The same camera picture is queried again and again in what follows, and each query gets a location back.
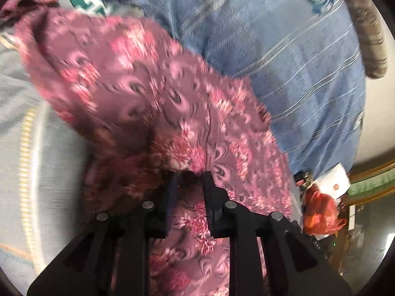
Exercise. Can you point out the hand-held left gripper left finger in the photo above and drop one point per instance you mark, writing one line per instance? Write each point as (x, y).
(172, 191)

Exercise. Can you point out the blue plaid quilt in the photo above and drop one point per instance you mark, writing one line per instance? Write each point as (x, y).
(262, 52)

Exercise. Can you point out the bunch of keys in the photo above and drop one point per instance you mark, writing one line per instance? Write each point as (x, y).
(304, 178)

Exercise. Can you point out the white paper bag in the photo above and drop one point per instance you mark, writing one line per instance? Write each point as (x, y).
(334, 177)

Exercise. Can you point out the red plastic bag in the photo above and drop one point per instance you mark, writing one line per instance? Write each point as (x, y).
(317, 209)

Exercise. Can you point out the grey star-print bedsheet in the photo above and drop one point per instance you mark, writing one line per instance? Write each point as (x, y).
(46, 160)

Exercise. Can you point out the wooden green-panel furniture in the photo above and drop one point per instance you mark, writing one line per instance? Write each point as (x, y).
(370, 185)

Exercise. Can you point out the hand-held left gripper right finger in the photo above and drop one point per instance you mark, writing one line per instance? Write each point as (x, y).
(208, 191)

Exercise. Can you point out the pink floral garment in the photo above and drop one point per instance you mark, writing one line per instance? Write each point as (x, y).
(139, 98)

